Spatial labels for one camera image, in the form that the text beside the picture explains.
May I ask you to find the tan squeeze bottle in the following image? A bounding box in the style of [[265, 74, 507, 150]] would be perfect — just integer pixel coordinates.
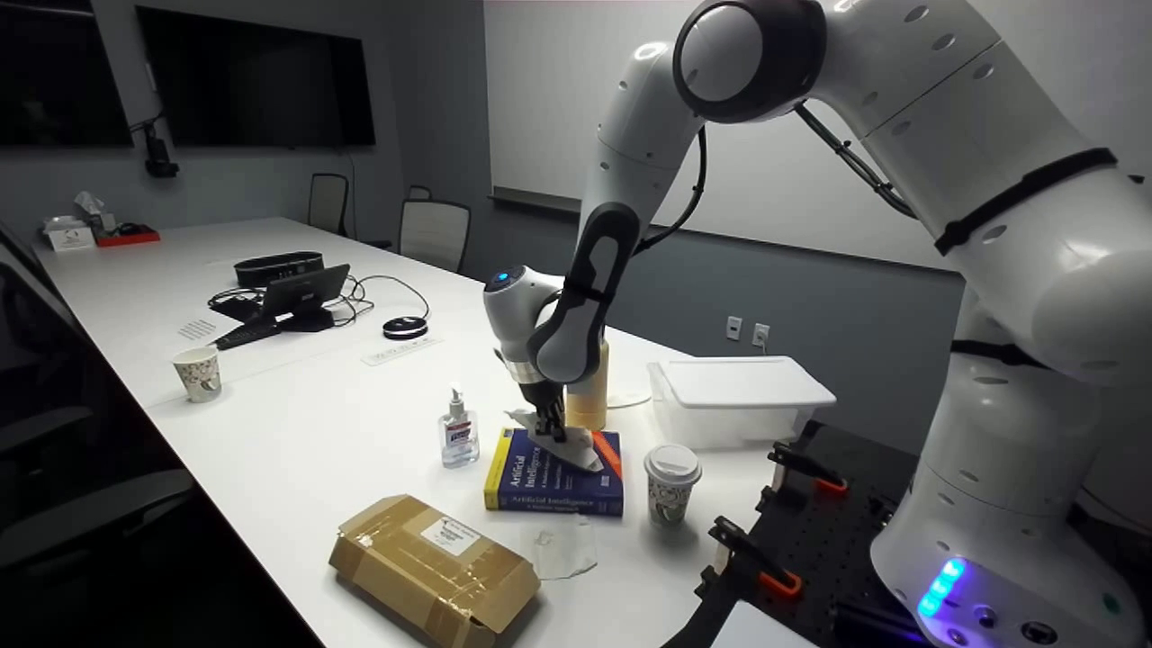
[[566, 349, 609, 433]]

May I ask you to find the clear sanitizer bottle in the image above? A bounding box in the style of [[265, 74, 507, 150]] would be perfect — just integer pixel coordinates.
[[440, 393, 478, 468]]

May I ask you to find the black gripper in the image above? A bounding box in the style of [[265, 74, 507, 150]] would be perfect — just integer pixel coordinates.
[[522, 380, 570, 445]]

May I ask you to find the right wall monitor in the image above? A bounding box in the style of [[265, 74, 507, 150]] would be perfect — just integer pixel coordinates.
[[138, 8, 373, 147]]

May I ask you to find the black speaker bar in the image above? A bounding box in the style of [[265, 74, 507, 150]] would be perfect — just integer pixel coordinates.
[[232, 252, 322, 288]]

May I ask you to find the small paper cup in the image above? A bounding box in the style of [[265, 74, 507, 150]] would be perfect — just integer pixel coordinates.
[[174, 345, 223, 403]]

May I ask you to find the grey mesh office chair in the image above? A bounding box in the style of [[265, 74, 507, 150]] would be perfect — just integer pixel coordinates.
[[399, 199, 471, 269]]

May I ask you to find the white tissue box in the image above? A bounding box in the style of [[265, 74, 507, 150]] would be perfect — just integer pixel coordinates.
[[42, 215, 94, 252]]

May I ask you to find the wall whiteboard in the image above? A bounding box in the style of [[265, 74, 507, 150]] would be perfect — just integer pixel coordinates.
[[478, 0, 1152, 277]]

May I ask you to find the black conference tablet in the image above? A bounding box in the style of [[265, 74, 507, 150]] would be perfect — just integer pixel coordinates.
[[216, 267, 348, 349]]

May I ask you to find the white plastic container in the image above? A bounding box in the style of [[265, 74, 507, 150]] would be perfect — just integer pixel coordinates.
[[649, 357, 835, 451]]

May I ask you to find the white lidded paper cup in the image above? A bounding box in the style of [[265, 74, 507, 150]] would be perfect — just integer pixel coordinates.
[[645, 443, 702, 524]]

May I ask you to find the red tray with items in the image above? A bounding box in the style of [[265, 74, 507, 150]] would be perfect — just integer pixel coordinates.
[[98, 223, 162, 247]]

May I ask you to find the black webcam under monitors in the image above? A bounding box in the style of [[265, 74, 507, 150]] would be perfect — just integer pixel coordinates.
[[142, 122, 180, 179]]

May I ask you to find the blue book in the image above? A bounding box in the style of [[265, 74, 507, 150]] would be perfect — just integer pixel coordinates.
[[482, 429, 622, 517]]

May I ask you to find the dark office chair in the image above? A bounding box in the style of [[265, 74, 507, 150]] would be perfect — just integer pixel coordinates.
[[0, 236, 193, 571]]

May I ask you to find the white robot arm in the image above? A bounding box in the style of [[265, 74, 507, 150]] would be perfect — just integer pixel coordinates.
[[482, 0, 1152, 648]]

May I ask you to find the clear plastic wrapper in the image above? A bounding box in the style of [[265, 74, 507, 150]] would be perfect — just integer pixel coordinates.
[[528, 529, 597, 579]]

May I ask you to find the orange handled clamp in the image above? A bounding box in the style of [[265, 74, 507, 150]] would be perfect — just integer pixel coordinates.
[[709, 513, 802, 606], [766, 443, 850, 501]]

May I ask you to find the brown cardboard box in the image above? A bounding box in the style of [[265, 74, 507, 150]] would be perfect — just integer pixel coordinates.
[[327, 494, 541, 648]]

